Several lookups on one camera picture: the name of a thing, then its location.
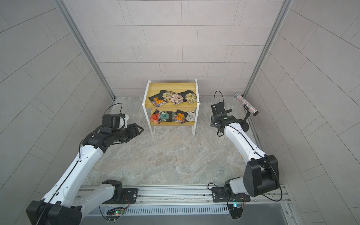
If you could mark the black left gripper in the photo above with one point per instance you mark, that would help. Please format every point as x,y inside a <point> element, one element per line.
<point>133,131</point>

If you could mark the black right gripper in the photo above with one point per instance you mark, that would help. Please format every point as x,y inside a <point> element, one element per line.
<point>213,122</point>

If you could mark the yellow olive tea bag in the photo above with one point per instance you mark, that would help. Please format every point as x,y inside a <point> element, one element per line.
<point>190,96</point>

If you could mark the orange label black tea bag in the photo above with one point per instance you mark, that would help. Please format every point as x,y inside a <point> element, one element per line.
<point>157,101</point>

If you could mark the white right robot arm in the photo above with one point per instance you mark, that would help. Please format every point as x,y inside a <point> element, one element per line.
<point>261,173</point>

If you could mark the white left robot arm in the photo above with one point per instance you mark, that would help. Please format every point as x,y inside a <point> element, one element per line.
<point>59,206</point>

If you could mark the red tea bag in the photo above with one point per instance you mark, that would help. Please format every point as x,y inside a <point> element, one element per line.
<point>155,117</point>

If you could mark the white patterned tea bag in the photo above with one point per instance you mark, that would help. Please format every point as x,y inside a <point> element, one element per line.
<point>190,116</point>

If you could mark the green label floral tea bag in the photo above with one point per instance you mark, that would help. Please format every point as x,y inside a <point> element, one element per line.
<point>165,116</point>

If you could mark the orange label lower tea bag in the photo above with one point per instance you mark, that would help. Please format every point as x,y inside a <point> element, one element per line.
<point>179,116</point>

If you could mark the beige label tea bag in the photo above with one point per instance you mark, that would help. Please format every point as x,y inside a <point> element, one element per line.
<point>165,95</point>

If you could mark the glitter roller on black stand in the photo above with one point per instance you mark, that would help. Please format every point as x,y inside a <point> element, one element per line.
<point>249,110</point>

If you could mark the left circuit board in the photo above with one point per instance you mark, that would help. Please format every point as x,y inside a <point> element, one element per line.
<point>115,213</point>

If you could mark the circuit board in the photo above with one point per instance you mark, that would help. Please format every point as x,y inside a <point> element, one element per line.
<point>235,211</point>
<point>115,213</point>

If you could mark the right circuit board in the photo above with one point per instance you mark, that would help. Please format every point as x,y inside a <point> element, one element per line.
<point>235,211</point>

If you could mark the white frame wooden shelf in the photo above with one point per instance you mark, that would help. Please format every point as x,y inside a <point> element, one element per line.
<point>155,88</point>

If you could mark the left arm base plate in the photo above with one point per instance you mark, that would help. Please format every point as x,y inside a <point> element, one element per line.
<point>124,196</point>

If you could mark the aluminium rail frame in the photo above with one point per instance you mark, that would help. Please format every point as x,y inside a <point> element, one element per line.
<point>184,200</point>

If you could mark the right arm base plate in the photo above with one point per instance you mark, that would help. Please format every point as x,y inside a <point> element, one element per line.
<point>220,195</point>

